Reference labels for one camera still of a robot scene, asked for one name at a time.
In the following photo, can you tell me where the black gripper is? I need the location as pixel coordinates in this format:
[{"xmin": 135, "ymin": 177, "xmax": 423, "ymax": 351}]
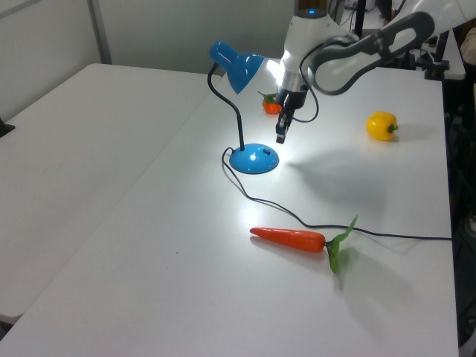
[{"xmin": 274, "ymin": 83, "xmax": 309, "ymax": 145}]

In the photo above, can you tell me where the blue desk lamp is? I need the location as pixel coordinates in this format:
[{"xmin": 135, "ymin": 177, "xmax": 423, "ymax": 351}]
[{"xmin": 207, "ymin": 39, "xmax": 280, "ymax": 175}]

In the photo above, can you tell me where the orange toy tangerine bunch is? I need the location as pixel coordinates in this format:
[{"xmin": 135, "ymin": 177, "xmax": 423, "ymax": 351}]
[{"xmin": 257, "ymin": 91, "xmax": 283, "ymax": 115}]

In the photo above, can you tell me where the yellow toy bell pepper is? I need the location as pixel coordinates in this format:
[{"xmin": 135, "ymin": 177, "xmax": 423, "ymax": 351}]
[{"xmin": 365, "ymin": 111, "xmax": 399, "ymax": 143}]

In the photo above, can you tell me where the orange toy carrot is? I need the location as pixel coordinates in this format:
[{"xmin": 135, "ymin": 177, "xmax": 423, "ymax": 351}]
[{"xmin": 248, "ymin": 214, "xmax": 360, "ymax": 274}]

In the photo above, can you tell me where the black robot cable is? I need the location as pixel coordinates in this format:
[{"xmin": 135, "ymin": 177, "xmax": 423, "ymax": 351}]
[{"xmin": 292, "ymin": 39, "xmax": 358, "ymax": 124}]

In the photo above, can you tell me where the dark lamp power cord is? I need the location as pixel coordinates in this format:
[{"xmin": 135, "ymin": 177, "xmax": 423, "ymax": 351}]
[{"xmin": 222, "ymin": 146, "xmax": 454, "ymax": 242}]

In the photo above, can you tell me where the black clamped camera stand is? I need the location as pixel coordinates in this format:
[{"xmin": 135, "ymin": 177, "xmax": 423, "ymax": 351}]
[{"xmin": 425, "ymin": 30, "xmax": 451, "ymax": 81}]

